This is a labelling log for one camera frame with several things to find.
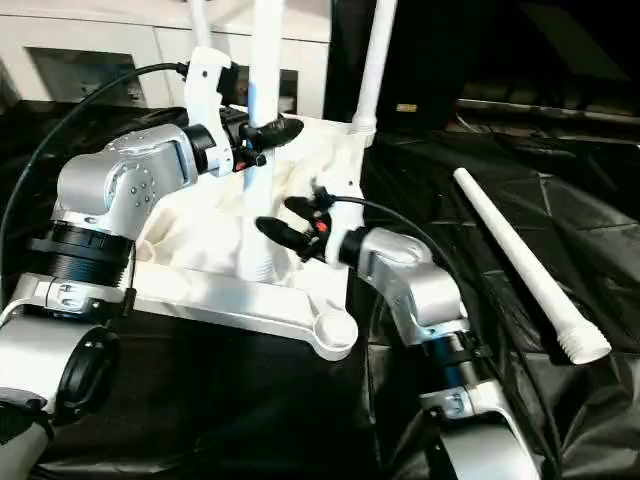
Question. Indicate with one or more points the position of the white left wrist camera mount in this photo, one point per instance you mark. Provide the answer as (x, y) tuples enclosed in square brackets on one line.
[(205, 90)]

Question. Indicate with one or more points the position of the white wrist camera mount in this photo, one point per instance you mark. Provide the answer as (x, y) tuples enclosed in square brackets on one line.
[(205, 90), (345, 220)]

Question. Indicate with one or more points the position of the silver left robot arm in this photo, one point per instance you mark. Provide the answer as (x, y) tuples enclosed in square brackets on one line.
[(125, 170)]

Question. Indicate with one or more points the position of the white plastic table top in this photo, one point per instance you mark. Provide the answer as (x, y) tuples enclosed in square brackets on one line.
[(210, 295)]

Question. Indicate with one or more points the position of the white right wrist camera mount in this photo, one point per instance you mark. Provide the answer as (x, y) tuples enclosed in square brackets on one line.
[(345, 220)]

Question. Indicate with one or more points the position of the white cabinet with glass doors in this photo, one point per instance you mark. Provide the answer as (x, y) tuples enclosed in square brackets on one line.
[(100, 35)]

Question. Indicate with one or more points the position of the black plastic mat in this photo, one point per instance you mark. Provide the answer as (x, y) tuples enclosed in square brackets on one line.
[(550, 210)]

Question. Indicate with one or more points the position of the small white label sticker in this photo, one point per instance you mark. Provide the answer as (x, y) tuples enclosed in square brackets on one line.
[(406, 108)]

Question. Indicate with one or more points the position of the white plastic table leg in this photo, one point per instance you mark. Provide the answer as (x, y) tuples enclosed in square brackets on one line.
[(530, 270), (265, 60), (375, 65), (200, 25)]

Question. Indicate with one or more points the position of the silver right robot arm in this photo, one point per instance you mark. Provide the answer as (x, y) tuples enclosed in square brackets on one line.
[(420, 285)]

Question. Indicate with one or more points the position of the dark metal rail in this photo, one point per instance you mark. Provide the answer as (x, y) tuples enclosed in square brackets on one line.
[(550, 110)]

